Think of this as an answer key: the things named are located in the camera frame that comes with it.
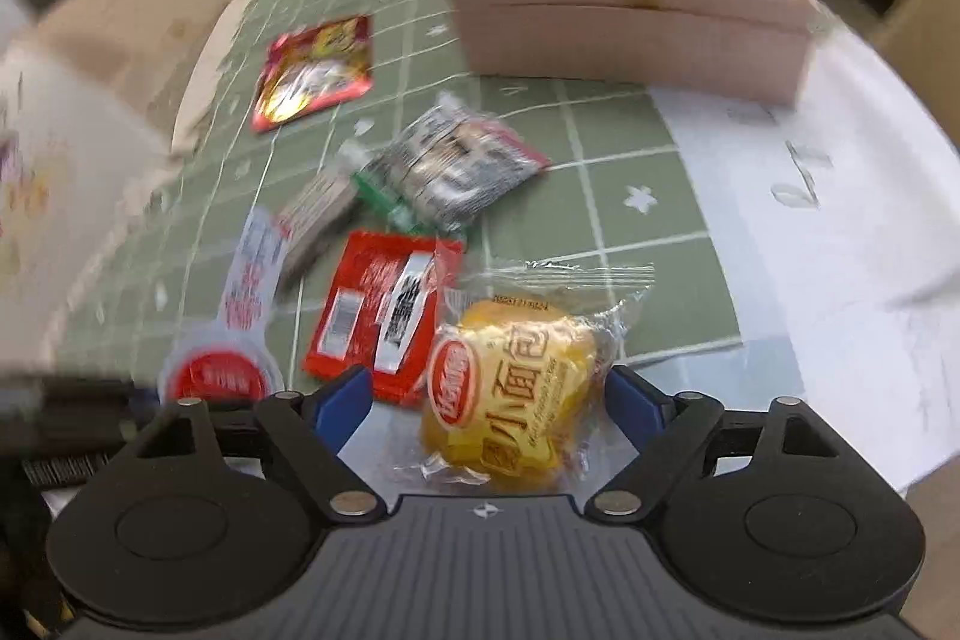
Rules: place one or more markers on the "yellow bread packet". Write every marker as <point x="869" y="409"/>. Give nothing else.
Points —
<point x="510" y="385"/>

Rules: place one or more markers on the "white floral tablecloth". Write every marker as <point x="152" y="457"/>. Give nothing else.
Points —
<point x="825" y="235"/>

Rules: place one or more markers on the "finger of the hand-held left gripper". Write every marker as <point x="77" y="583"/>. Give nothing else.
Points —
<point x="75" y="404"/>

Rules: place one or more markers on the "large beige chair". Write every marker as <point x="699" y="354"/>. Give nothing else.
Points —
<point x="926" y="10"/>

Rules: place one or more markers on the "red foil snack packet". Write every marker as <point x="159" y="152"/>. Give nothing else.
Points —
<point x="315" y="70"/>

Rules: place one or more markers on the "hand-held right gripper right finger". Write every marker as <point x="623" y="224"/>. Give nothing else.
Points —
<point x="634" y="400"/>

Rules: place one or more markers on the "black white snack packet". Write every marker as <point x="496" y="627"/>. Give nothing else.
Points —
<point x="457" y="160"/>

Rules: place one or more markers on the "green checked tablecloth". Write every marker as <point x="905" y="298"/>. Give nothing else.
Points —
<point x="637" y="250"/>

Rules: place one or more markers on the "red packet with white label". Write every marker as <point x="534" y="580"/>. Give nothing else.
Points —
<point x="367" y="295"/>

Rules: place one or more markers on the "red lidded jelly cup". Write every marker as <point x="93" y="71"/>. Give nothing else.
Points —
<point x="217" y="370"/>

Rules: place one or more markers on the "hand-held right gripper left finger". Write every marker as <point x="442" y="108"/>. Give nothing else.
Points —
<point x="341" y="404"/>

